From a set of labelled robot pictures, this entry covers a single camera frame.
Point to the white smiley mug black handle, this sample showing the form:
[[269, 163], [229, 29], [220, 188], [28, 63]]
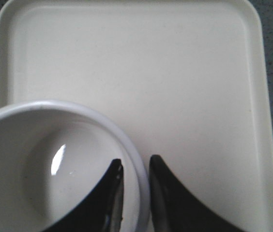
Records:
[[52, 154]]

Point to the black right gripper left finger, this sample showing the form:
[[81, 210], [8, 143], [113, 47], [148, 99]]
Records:
[[101, 210]]

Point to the cream rectangular plastic tray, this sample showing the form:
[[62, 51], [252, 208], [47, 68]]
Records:
[[185, 79]]

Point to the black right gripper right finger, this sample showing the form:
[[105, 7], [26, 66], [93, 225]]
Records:
[[175, 209]]

